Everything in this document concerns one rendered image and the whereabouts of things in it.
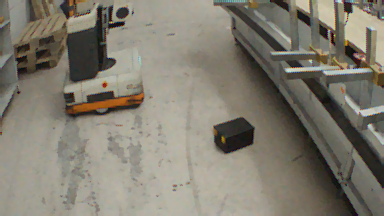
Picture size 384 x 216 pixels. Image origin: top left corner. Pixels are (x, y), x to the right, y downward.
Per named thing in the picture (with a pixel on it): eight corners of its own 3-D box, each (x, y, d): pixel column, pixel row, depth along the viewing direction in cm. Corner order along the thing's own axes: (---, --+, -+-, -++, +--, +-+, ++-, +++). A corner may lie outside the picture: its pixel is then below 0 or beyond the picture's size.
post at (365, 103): (357, 144, 122) (371, 27, 99) (354, 140, 125) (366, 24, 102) (363, 143, 122) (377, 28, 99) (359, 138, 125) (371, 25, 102)
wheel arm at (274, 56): (272, 63, 151) (272, 53, 149) (269, 60, 154) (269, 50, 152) (344, 60, 157) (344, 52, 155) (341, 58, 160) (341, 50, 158)
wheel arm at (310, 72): (287, 82, 127) (287, 71, 125) (283, 78, 130) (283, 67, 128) (364, 75, 133) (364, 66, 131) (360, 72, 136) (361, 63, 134)
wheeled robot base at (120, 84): (66, 117, 278) (61, 88, 266) (73, 83, 333) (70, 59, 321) (145, 105, 286) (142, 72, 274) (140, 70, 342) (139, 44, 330)
